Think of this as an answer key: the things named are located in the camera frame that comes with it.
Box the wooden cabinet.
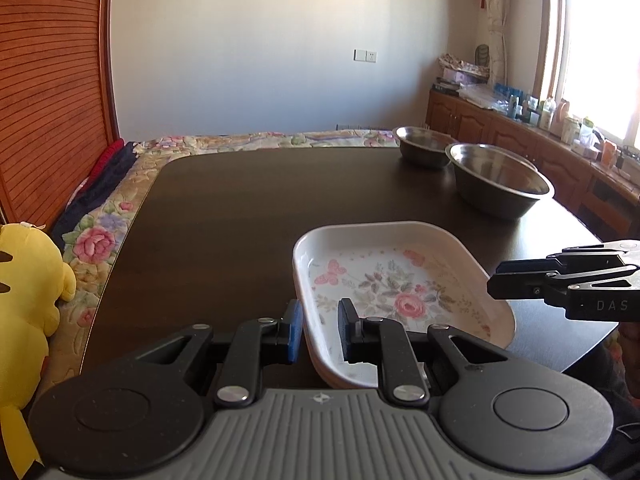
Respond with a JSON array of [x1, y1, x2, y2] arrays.
[[426, 87, 640, 247]]

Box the window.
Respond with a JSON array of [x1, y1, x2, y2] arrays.
[[537, 0, 640, 147]]

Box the patterned curtain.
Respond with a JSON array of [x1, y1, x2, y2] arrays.
[[470, 0, 517, 87]]

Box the floral bedspread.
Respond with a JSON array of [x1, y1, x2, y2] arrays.
[[37, 129, 402, 377]]

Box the row of toiletry bottles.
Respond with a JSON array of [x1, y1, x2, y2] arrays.
[[494, 82, 622, 162]]

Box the clear plastic bag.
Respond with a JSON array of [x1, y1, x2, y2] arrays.
[[457, 82, 517, 112]]

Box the yellow plush toy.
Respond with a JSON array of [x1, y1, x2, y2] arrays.
[[0, 222, 79, 480]]

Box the pile of printed papers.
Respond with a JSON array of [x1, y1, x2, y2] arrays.
[[438, 53, 492, 87]]

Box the red cloth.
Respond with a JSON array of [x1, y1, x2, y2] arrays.
[[86, 138, 125, 182]]

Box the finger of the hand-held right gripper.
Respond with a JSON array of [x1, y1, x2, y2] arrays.
[[486, 263, 640, 302], [494, 241, 640, 276]]

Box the large stainless steel bowl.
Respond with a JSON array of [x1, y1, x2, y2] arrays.
[[445, 143, 556, 220]]

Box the red and navy clothes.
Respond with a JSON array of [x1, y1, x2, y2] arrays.
[[50, 141, 147, 242]]

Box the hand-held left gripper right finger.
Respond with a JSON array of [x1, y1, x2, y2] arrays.
[[336, 298, 564, 408]]

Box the wooden slatted wardrobe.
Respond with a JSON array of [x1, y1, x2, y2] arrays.
[[0, 0, 124, 233]]

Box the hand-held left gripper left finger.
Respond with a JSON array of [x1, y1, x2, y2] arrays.
[[81, 299, 305, 410]]

